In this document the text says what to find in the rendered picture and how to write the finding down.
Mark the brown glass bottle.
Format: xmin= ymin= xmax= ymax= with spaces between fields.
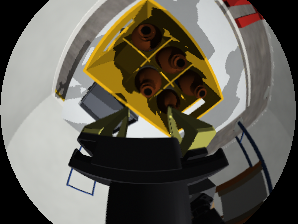
xmin=156 ymin=84 xmax=180 ymax=114

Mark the yellow crate with cross dividers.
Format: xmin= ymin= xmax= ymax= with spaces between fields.
xmin=83 ymin=0 xmax=224 ymax=137

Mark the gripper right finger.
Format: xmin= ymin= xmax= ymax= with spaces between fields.
xmin=167 ymin=106 xmax=216 ymax=157

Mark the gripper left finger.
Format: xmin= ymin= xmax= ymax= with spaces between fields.
xmin=81 ymin=106 xmax=129 ymax=137

